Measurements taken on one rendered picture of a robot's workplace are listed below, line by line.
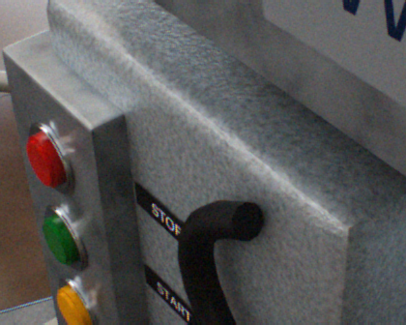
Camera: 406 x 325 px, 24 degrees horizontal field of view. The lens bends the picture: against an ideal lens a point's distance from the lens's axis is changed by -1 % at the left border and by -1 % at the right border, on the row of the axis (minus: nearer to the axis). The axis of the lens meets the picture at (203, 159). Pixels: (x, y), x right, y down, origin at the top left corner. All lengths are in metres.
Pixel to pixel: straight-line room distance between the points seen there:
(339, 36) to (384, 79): 0.02
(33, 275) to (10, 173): 0.41
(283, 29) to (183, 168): 0.11
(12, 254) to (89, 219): 2.09
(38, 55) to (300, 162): 0.16
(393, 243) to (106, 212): 0.15
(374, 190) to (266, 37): 0.06
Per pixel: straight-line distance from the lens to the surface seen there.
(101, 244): 0.44
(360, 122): 0.27
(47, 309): 1.26
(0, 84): 1.38
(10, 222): 2.62
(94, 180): 0.42
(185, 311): 0.44
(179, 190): 0.39
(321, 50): 0.27
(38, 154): 0.44
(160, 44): 0.39
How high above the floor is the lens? 1.75
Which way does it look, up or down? 40 degrees down
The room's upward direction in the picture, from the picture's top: 3 degrees counter-clockwise
